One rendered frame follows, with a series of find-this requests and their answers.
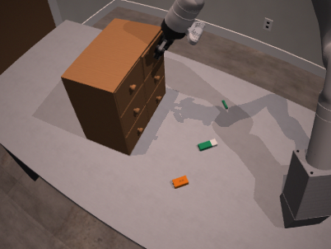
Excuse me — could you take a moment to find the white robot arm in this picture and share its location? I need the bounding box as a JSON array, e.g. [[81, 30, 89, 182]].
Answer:
[[165, 0, 331, 170]]

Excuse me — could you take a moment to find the green rectangular block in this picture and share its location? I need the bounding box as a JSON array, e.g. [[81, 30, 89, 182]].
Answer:
[[198, 139, 217, 152]]

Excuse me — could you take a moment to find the brown wooden chest of drawers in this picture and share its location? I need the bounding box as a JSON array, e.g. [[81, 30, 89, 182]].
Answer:
[[61, 18, 161, 156]]

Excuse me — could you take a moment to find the dark brown drawer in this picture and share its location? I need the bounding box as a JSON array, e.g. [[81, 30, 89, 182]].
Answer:
[[121, 84, 146, 136], [141, 31, 163, 80], [126, 106, 148, 153], [147, 76, 165, 119], [114, 59, 143, 115], [144, 55, 164, 100]]

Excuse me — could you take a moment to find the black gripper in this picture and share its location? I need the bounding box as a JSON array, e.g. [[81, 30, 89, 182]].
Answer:
[[153, 19, 186, 60]]

